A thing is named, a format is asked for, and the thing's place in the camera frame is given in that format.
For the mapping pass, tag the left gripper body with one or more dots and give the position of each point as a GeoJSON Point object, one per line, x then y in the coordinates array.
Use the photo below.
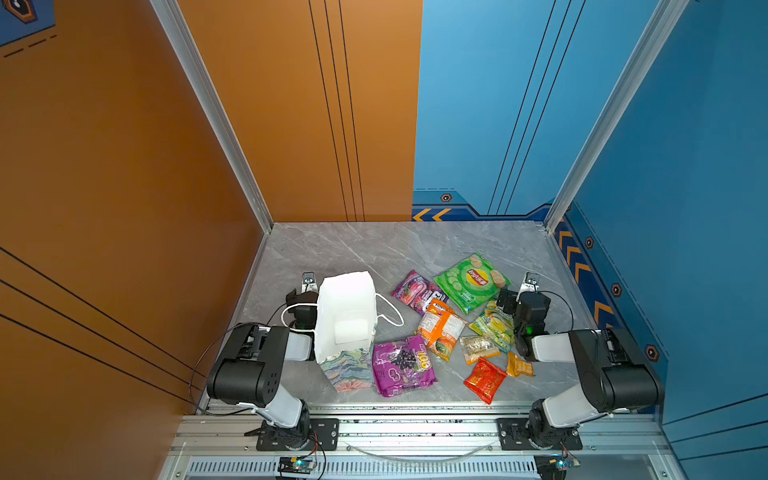
{"type": "Point", "coordinates": [302, 298]}

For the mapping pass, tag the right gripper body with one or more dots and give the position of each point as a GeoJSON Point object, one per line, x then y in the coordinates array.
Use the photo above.
{"type": "Point", "coordinates": [509, 300]}

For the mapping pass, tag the floral white paper bag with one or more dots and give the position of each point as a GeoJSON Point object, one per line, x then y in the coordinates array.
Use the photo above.
{"type": "Point", "coordinates": [348, 312]}

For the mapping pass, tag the green Lays chips bag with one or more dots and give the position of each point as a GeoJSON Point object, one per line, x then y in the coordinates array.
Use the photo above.
{"type": "Point", "coordinates": [472, 282]}

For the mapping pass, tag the orange Fox's candy bag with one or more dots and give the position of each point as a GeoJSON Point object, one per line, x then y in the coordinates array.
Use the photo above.
{"type": "Point", "coordinates": [441, 328]}

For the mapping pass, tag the purple grape candy bag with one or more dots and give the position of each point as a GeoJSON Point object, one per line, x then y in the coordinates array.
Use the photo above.
{"type": "Point", "coordinates": [402, 365]}

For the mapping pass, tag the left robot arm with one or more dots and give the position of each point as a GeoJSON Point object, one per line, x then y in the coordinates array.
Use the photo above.
{"type": "Point", "coordinates": [247, 373]}

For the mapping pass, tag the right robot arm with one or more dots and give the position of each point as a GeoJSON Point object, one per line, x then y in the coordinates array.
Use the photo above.
{"type": "Point", "coordinates": [613, 374]}

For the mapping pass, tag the green yellow Fox's candy bag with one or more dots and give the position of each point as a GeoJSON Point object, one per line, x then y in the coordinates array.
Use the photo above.
{"type": "Point", "coordinates": [496, 326]}

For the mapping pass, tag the pink berries candy bag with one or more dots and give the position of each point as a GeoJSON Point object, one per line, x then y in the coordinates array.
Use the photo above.
{"type": "Point", "coordinates": [418, 292]}

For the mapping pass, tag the small orange snack packet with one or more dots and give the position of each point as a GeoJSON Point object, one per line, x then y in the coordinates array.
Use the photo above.
{"type": "Point", "coordinates": [516, 366]}

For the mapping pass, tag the beige clear snack packet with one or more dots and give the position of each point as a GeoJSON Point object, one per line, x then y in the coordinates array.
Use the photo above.
{"type": "Point", "coordinates": [477, 347]}

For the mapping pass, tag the red snack packet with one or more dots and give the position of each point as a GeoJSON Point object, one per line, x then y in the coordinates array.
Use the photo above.
{"type": "Point", "coordinates": [485, 380]}

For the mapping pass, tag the right circuit board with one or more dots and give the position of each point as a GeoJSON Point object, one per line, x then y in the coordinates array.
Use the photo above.
{"type": "Point", "coordinates": [555, 467]}

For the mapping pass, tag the circuit board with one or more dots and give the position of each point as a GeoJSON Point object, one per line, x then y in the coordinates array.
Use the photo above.
{"type": "Point", "coordinates": [296, 467]}
{"type": "Point", "coordinates": [555, 467]}

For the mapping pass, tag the left circuit board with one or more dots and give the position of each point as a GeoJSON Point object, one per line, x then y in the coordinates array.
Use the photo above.
{"type": "Point", "coordinates": [296, 467]}

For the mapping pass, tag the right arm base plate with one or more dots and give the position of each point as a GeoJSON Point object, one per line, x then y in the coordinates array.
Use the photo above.
{"type": "Point", "coordinates": [518, 434]}

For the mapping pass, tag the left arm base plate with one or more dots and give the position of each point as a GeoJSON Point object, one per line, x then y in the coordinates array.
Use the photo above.
{"type": "Point", "coordinates": [303, 437]}

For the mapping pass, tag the aluminium rail frame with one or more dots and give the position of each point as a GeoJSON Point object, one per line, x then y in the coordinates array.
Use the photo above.
{"type": "Point", "coordinates": [419, 441]}

